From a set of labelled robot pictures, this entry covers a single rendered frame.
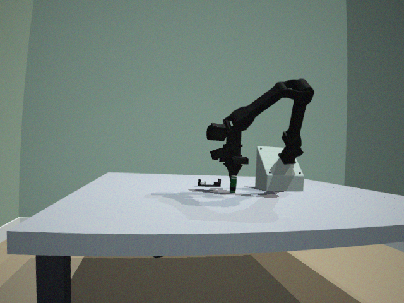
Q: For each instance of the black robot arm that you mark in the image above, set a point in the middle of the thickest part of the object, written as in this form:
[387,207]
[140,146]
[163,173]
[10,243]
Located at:
[298,90]

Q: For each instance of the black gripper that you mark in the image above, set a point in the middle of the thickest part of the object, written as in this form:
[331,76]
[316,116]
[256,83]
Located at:
[233,163]

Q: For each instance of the green battery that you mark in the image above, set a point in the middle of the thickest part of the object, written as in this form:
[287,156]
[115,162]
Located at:
[233,183]

